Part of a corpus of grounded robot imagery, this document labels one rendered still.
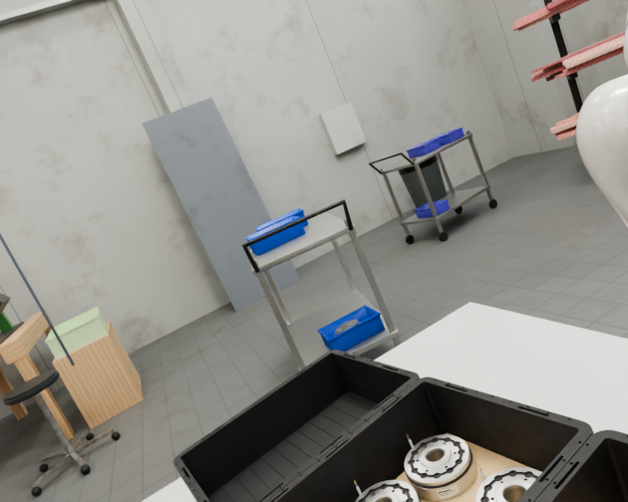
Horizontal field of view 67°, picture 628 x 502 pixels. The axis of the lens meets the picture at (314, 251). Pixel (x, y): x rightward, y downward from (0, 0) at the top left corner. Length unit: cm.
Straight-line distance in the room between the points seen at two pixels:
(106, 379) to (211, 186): 252
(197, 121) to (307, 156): 155
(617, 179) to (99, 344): 423
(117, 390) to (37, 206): 265
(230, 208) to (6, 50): 296
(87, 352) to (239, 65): 398
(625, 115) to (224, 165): 566
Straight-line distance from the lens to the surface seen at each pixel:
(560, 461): 64
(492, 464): 81
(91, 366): 443
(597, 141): 32
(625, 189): 32
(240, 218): 578
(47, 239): 626
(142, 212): 618
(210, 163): 587
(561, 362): 124
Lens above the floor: 135
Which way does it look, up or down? 11 degrees down
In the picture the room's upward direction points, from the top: 24 degrees counter-clockwise
